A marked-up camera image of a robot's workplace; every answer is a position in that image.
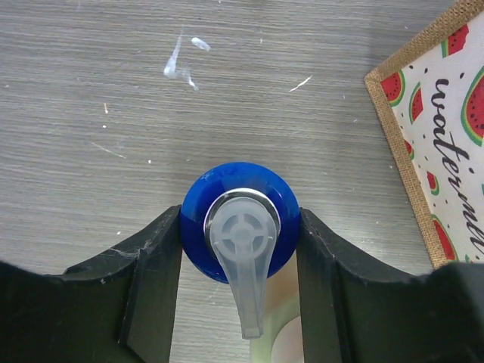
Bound watermelon print canvas bag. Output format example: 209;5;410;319
365;1;483;267

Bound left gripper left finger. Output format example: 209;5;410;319
1;206;182;362

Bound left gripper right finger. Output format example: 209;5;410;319
296;209;483;362

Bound blue pump bottle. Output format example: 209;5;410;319
179;162;300;340

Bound green bottle beige cap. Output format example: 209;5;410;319
250;256;304;362

